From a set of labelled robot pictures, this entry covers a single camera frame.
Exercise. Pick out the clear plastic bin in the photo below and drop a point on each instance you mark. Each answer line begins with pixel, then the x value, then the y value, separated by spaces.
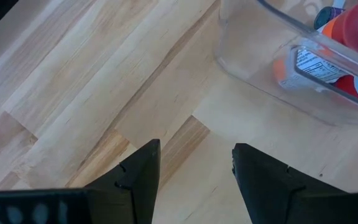
pixel 253 37

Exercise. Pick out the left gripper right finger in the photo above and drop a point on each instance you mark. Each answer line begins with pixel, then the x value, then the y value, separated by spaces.
pixel 259 186

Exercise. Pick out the large orange food coloring bottle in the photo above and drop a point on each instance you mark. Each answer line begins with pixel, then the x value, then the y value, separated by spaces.
pixel 319 67

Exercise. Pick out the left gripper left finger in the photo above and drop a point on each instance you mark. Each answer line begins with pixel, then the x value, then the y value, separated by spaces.
pixel 138 186

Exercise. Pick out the small blue dropper bottle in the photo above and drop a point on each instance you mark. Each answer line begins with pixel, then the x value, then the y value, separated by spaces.
pixel 325 17

